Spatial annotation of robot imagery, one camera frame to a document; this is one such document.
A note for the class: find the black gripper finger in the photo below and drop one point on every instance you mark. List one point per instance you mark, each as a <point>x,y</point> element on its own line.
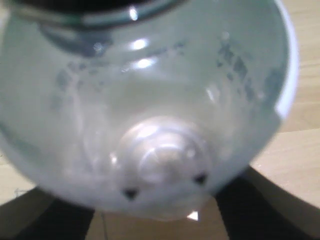
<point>265,215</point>
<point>37,220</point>

